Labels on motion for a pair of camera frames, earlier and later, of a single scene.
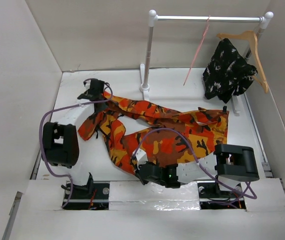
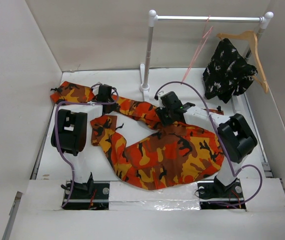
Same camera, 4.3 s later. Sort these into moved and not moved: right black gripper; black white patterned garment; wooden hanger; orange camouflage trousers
Moved: right black gripper; orange camouflage trousers
Not moved: wooden hanger; black white patterned garment
